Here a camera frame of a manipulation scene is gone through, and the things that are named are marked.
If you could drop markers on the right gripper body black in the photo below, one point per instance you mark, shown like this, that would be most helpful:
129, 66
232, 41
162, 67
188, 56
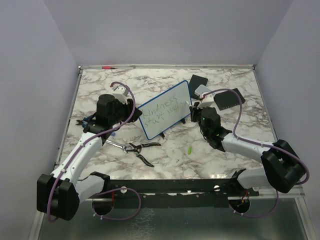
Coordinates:
198, 114

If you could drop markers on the blue framed whiteboard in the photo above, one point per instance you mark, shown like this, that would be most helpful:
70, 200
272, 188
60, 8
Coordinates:
165, 110

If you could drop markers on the white small router box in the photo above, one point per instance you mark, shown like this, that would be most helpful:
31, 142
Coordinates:
201, 89

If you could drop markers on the aluminium table frame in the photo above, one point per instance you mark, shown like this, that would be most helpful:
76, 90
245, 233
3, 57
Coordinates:
218, 193

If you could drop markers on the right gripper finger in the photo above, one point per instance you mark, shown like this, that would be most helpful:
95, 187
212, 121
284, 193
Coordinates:
192, 108
194, 116

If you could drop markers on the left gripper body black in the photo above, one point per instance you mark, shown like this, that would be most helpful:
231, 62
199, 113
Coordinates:
124, 110

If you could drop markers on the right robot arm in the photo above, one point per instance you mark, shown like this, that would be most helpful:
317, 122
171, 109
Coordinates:
281, 167

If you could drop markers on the black network switch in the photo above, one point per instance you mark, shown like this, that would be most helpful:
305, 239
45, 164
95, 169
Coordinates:
225, 100

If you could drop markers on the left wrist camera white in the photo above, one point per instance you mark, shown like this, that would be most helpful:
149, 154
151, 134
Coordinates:
120, 93

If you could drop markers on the black flat box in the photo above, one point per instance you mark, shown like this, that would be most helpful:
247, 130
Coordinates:
194, 83

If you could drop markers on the red pen at back rail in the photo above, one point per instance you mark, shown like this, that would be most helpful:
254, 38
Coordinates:
108, 68

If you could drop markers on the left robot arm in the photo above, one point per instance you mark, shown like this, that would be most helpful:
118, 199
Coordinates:
60, 193

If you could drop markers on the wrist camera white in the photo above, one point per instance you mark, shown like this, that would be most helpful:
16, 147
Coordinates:
120, 93
206, 100

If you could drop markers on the blue handled cutters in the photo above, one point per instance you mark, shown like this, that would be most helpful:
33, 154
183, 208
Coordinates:
83, 122

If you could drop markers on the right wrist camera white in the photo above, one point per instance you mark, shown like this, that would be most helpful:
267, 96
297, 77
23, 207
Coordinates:
206, 100

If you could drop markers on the green marker cap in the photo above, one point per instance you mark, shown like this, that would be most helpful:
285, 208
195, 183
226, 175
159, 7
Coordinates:
189, 150

